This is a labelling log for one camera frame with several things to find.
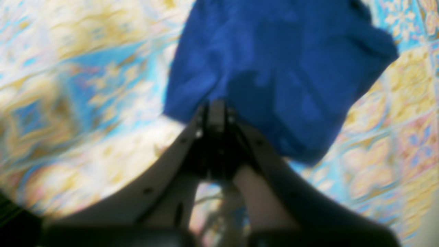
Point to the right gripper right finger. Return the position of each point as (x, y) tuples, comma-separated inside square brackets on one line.
[(306, 217)]

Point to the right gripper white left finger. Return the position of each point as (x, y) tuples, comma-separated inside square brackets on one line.
[(152, 211)]

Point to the blue long-sleeve shirt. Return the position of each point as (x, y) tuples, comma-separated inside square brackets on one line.
[(290, 68)]

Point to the patterned tile tablecloth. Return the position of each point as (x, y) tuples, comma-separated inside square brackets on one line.
[(83, 88)]

